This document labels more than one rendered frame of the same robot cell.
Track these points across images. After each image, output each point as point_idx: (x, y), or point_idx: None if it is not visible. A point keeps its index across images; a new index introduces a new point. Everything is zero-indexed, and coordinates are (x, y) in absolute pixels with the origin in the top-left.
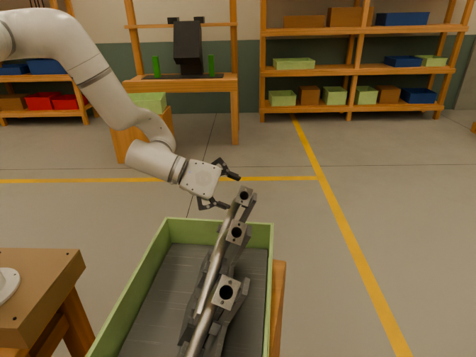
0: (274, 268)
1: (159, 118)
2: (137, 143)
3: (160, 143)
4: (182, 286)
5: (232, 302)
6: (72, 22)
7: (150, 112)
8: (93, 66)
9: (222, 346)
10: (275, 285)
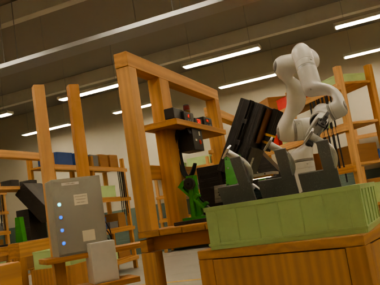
0: (351, 234)
1: (329, 89)
2: (317, 104)
3: (325, 104)
4: None
5: (223, 155)
6: (296, 47)
7: (322, 85)
8: (297, 64)
9: (228, 186)
10: (328, 237)
